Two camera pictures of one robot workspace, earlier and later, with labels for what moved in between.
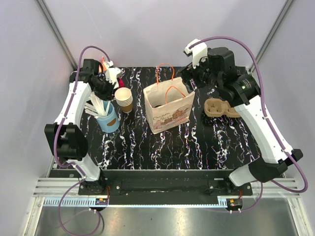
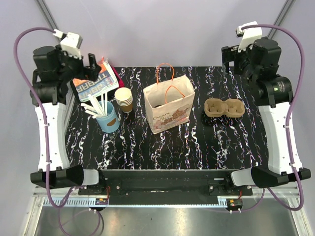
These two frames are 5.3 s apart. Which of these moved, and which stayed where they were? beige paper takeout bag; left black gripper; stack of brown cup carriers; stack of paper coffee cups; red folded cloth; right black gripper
Moved: left black gripper; right black gripper
Stayed: red folded cloth; stack of paper coffee cups; stack of brown cup carriers; beige paper takeout bag
